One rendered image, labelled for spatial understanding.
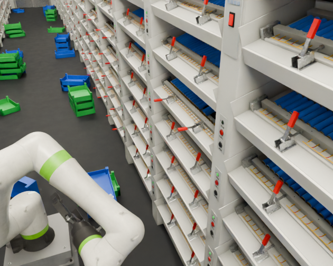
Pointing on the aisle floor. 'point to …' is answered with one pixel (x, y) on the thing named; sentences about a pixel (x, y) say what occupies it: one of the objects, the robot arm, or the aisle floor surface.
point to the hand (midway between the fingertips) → (64, 204)
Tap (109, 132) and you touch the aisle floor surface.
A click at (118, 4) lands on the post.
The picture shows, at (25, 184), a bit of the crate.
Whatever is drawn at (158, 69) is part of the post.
